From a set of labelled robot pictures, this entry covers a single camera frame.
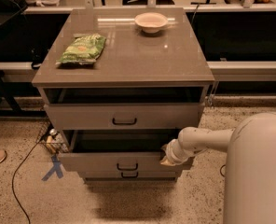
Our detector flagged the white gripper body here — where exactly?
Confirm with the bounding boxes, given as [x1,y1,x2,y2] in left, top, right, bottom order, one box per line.
[165,139,188,165]

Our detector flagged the grey drawer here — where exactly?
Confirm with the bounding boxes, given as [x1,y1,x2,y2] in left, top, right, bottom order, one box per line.
[78,171,181,179]
[45,104,204,130]
[59,129,193,172]

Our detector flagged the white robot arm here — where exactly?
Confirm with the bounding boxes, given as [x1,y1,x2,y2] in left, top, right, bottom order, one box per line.
[160,112,276,224]

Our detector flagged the grey top drawer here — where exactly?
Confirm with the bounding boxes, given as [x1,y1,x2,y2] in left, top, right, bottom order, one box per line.
[45,104,204,130]

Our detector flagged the grey drawer cabinet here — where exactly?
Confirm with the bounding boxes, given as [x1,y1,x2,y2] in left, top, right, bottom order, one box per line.
[33,7,214,181]

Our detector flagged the grey bottom drawer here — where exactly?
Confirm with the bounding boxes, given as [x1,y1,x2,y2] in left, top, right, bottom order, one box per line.
[78,171,181,179]

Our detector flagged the blue tape cross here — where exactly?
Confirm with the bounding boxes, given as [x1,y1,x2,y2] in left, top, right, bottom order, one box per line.
[42,155,63,181]

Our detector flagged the white bowl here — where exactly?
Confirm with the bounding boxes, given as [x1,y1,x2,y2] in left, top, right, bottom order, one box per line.
[134,12,168,34]

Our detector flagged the green chip bag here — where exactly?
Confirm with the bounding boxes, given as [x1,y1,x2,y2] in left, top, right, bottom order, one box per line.
[57,34,106,65]

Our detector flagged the wire basket with bottles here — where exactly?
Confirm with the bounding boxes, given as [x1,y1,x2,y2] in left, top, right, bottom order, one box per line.
[35,121,69,154]

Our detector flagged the black floor cable left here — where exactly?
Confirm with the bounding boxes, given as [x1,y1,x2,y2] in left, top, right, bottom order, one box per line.
[10,140,43,224]

